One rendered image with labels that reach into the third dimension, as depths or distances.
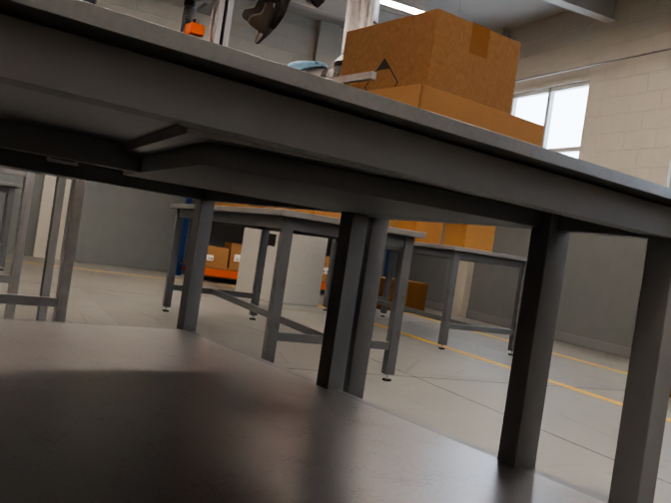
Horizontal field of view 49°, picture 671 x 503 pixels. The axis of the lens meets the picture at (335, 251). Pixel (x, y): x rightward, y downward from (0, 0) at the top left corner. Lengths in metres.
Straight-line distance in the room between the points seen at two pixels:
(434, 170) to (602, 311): 6.97
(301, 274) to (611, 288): 3.10
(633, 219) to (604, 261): 6.59
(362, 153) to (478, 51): 0.66
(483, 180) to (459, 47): 0.48
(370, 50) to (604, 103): 6.91
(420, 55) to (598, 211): 0.46
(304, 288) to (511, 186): 6.52
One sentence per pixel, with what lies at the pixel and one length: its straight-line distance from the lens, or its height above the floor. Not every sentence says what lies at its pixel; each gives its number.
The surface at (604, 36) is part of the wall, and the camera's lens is 8.75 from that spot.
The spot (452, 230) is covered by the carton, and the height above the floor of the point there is 0.92.
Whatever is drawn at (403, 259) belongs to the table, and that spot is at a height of 0.63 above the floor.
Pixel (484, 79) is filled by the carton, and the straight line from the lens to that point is 1.57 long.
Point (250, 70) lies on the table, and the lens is 0.82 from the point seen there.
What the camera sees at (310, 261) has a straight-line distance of 7.62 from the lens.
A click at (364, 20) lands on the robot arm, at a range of 1.99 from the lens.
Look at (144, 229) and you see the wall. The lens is 9.76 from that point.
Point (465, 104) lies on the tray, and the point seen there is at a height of 0.86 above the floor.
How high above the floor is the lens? 0.64
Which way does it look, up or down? level
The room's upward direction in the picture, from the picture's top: 8 degrees clockwise
